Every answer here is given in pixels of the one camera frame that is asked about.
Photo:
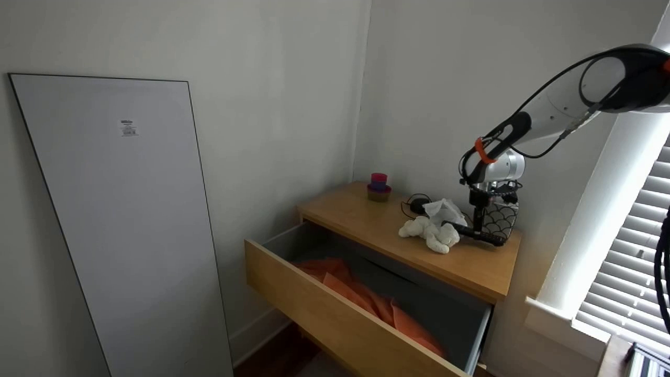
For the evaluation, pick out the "stacked purple pink cups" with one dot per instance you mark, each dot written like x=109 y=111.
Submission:
x=380 y=189

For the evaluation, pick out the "open wooden drawer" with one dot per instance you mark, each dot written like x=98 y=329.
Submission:
x=328 y=321

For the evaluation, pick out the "light wooden nightstand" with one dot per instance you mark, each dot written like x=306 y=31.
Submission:
x=390 y=222

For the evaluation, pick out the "white plush bear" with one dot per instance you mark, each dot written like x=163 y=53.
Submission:
x=432 y=233

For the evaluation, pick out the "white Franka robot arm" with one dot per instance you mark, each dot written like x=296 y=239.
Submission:
x=557 y=115

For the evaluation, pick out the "large white board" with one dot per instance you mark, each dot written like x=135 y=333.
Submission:
x=132 y=231

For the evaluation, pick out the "black remote control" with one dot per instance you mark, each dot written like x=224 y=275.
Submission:
x=493 y=238

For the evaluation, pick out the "orange cloth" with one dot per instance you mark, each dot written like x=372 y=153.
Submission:
x=362 y=293

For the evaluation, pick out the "scallop pattern tissue box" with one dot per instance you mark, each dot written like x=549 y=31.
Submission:
x=502 y=222

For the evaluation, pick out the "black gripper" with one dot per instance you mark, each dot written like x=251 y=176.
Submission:
x=496 y=193

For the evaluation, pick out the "white window frame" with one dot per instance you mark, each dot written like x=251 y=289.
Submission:
x=599 y=231

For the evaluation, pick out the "white window blinds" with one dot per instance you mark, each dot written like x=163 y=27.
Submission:
x=628 y=293

